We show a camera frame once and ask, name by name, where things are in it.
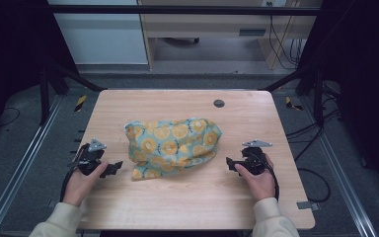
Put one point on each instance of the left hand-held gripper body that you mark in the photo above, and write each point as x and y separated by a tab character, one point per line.
90	157

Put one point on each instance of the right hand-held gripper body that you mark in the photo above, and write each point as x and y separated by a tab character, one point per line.
252	158

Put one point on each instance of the orange-print teal cloth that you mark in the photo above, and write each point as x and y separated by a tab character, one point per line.
172	146

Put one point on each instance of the person's right hand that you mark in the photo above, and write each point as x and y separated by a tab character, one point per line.
259	181

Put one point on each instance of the person's left hand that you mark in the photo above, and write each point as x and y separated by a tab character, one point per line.
82	182

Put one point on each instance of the yellow black striped tape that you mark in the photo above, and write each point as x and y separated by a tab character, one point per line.
291	103
80	102

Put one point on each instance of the white cabinet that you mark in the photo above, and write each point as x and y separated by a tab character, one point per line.
102	33

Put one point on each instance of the aluminium floor rail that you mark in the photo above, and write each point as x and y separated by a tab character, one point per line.
342	171
19	164

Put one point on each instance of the grey metal table bracket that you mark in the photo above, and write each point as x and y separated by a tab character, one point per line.
308	205

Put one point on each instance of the black metal frame stand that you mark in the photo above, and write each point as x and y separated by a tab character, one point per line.
309	89
51	85

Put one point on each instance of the black horizontal frame bar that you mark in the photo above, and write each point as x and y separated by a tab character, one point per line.
184	10

